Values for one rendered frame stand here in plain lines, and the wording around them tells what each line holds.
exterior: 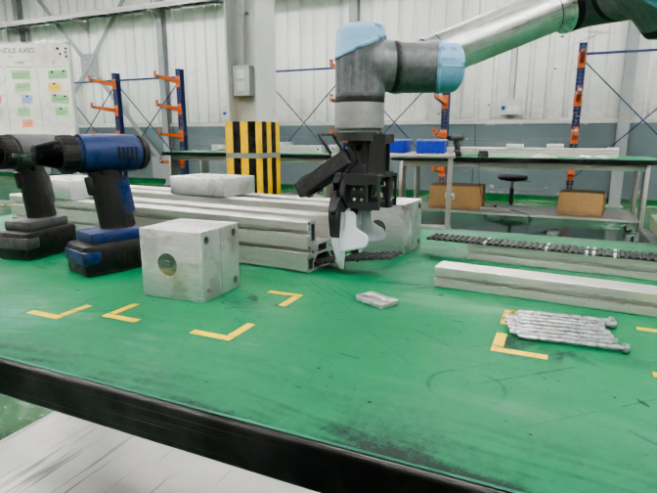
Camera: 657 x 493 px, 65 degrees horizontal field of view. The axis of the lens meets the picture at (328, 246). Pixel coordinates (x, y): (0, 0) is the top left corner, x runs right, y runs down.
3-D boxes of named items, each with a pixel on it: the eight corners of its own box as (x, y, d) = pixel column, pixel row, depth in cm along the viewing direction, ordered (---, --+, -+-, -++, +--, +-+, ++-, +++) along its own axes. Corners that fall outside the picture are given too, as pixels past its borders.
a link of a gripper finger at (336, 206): (334, 237, 78) (340, 179, 78) (325, 236, 79) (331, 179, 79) (347, 239, 82) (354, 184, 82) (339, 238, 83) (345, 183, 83)
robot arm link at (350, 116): (326, 102, 77) (350, 105, 84) (326, 133, 78) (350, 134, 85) (372, 101, 73) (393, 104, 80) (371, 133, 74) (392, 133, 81)
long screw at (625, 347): (628, 351, 53) (629, 342, 53) (630, 355, 52) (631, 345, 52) (518, 338, 57) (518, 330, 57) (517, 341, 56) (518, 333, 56)
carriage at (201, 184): (255, 203, 122) (254, 175, 121) (225, 209, 113) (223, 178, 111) (203, 200, 129) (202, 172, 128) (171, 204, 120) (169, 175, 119)
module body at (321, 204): (378, 242, 108) (379, 201, 106) (358, 250, 99) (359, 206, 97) (116, 213, 145) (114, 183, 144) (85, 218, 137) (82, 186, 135)
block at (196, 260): (248, 281, 78) (246, 219, 76) (203, 303, 68) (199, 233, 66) (194, 275, 82) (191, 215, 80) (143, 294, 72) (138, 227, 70)
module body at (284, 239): (336, 260, 91) (336, 212, 90) (307, 273, 83) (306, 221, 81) (54, 223, 129) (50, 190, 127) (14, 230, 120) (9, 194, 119)
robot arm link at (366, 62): (398, 21, 73) (339, 19, 72) (396, 101, 75) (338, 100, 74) (383, 31, 81) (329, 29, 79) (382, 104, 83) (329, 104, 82)
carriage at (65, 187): (115, 206, 117) (113, 176, 116) (72, 212, 108) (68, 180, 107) (70, 202, 125) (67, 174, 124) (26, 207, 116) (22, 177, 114)
